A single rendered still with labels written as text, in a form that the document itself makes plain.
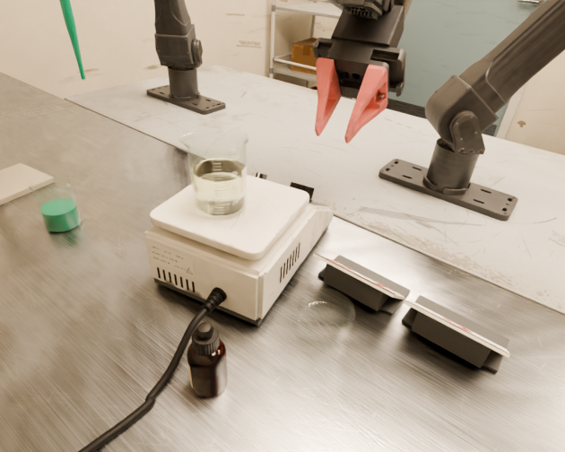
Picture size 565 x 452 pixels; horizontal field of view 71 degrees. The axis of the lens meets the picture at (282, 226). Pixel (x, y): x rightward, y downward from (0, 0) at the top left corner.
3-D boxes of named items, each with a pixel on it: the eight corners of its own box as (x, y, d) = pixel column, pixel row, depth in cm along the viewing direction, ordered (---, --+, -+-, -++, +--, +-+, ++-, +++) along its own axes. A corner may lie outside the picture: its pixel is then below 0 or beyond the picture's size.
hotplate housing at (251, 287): (246, 199, 56) (246, 147, 52) (333, 226, 52) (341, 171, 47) (134, 298, 39) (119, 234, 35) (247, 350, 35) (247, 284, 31)
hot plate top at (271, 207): (217, 171, 46) (216, 164, 45) (312, 199, 42) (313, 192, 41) (144, 222, 37) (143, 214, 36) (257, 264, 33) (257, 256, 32)
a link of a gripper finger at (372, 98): (363, 128, 39) (394, 51, 41) (299, 114, 42) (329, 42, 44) (367, 159, 45) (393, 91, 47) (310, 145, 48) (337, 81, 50)
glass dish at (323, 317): (315, 355, 35) (317, 340, 34) (284, 314, 39) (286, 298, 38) (363, 334, 37) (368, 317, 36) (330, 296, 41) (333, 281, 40)
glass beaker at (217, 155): (241, 192, 41) (240, 117, 37) (255, 221, 37) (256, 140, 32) (182, 199, 39) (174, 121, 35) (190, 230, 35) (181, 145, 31)
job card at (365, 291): (338, 256, 47) (343, 228, 44) (410, 292, 42) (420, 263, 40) (308, 282, 43) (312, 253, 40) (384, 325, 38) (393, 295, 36)
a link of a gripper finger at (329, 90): (356, 126, 39) (386, 49, 41) (291, 112, 42) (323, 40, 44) (360, 157, 46) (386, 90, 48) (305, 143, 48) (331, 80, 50)
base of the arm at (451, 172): (530, 171, 50) (539, 154, 55) (386, 130, 59) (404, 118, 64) (506, 222, 55) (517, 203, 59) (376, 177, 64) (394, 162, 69)
